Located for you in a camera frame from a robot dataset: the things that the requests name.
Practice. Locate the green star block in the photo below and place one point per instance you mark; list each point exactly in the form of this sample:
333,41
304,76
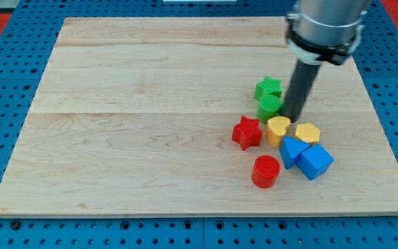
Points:
268,86

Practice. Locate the blue cube block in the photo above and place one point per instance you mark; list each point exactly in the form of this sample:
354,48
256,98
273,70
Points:
314,161

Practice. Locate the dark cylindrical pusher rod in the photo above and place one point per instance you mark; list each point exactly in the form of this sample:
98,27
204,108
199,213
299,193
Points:
298,89

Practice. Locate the red cylinder block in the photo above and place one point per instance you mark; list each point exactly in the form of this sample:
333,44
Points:
265,172

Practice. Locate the yellow hexagon block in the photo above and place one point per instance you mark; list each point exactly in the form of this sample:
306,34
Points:
307,132

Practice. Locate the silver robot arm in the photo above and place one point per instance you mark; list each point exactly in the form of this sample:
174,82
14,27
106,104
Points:
325,30

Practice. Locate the red star block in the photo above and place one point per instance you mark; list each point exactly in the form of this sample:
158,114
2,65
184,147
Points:
247,133

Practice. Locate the yellow heart block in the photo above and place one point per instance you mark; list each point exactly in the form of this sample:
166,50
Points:
276,129

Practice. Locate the blue triangle block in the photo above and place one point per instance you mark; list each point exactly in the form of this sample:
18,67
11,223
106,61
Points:
291,149

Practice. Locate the green cylinder block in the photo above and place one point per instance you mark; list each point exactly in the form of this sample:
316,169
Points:
268,107

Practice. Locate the light wooden board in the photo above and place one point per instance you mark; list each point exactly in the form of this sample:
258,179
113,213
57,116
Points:
133,118

